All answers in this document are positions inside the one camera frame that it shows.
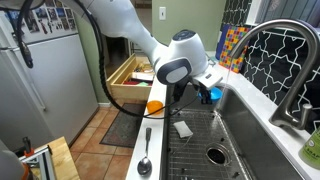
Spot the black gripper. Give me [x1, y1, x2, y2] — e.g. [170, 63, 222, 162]
[186, 79, 214, 105]

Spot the blue plastic bowl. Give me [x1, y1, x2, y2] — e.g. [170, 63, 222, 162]
[198, 86, 224, 104]

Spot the orange cup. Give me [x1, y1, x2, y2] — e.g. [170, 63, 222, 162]
[146, 99, 164, 116]

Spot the white sponge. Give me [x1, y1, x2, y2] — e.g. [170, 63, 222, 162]
[172, 120, 194, 139]

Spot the blue cutting board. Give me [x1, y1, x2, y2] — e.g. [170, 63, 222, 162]
[214, 23, 231, 61]

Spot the multicolour checkered cutting board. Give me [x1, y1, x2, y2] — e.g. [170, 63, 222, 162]
[218, 26, 251, 74]

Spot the sink drain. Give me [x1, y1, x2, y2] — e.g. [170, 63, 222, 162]
[204, 143, 231, 166]

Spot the green sponge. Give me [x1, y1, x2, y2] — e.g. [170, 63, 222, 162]
[136, 80, 151, 88]

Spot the stainless steel sink basin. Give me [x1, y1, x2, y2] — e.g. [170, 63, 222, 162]
[159, 81, 304, 180]

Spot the open wooden drawer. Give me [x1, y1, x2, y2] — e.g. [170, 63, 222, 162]
[106, 53, 158, 102]

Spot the red cloth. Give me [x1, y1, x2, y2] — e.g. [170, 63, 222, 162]
[123, 79, 141, 86]

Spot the dark floor mat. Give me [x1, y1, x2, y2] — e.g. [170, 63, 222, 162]
[99, 102, 147, 149]

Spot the metal spoon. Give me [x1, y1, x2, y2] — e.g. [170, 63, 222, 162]
[136, 127, 154, 177]

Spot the brushed steel faucet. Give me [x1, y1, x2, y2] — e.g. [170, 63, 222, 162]
[228, 18, 320, 131]

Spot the kitchen window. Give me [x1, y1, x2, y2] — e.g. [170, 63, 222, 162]
[246, 0, 320, 38]

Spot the green soap bottle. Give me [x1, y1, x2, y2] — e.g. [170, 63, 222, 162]
[298, 125, 320, 171]

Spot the light wooden board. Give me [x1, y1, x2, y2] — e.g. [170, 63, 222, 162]
[31, 136, 81, 180]

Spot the printed photo collage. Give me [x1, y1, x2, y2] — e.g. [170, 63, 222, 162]
[0, 4, 78, 44]

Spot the white refrigerator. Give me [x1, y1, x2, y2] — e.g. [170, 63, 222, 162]
[0, 0, 99, 153]

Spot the red black clamp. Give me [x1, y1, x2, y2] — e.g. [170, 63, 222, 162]
[21, 136, 36, 158]

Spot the grey orange stand head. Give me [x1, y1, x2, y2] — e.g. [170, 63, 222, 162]
[0, 149, 32, 180]

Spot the black wrist camera block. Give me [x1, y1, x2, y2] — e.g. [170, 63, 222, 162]
[170, 77, 190, 103]

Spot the steel wire sink grid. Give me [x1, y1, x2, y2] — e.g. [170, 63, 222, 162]
[166, 108, 254, 180]

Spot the dark wire shelf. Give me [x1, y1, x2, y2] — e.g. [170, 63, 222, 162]
[129, 40, 149, 56]

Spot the white light switch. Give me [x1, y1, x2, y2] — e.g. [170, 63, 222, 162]
[158, 6, 167, 22]

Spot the black cable conduit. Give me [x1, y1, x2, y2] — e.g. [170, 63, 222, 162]
[15, 0, 203, 120]

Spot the aluminium profile frame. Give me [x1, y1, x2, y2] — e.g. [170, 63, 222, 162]
[18, 144, 58, 180]

